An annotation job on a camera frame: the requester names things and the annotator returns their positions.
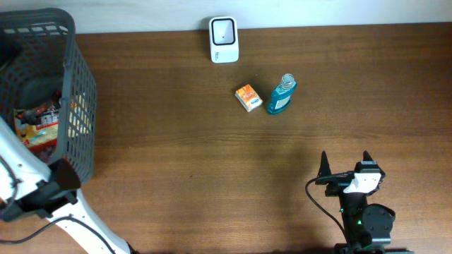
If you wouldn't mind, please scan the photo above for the dark grey plastic basket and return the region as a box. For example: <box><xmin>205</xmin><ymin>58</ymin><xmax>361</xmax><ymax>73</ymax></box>
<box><xmin>1</xmin><ymin>8</ymin><xmax>97</xmax><ymax>183</ymax></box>

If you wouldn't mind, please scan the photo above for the beige chips bag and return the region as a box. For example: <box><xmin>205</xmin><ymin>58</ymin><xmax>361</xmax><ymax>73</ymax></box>
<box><xmin>68</xmin><ymin>95</ymin><xmax>93</xmax><ymax>138</ymax></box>

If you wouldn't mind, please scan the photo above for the blue mouthwash bottle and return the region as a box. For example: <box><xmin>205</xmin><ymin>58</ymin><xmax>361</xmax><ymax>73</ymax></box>
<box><xmin>267</xmin><ymin>73</ymin><xmax>297</xmax><ymax>115</ymax></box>

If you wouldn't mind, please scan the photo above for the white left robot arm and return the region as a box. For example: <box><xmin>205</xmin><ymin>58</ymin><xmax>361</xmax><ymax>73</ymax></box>
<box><xmin>1</xmin><ymin>121</ymin><xmax>136</xmax><ymax>254</ymax></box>

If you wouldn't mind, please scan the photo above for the small orange tissue box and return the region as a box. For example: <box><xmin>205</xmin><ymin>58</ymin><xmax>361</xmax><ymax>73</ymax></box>
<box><xmin>235</xmin><ymin>84</ymin><xmax>263</xmax><ymax>112</ymax></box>

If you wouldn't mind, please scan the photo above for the black snack packet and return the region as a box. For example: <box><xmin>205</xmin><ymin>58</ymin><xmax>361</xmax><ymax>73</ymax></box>
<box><xmin>14</xmin><ymin>90</ymin><xmax>61</xmax><ymax>126</ymax></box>

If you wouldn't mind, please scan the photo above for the orange red snack bag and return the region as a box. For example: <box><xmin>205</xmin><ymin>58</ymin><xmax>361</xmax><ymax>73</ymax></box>
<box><xmin>13</xmin><ymin>109</ymin><xmax>59</xmax><ymax>150</ymax></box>

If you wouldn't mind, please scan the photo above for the white barcode scanner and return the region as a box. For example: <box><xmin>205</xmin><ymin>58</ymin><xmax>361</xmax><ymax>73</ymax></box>
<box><xmin>208</xmin><ymin>16</ymin><xmax>239</xmax><ymax>64</ymax></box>

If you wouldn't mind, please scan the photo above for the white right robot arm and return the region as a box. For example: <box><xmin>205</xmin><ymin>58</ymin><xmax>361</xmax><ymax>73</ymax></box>
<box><xmin>310</xmin><ymin>151</ymin><xmax>410</xmax><ymax>254</ymax></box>

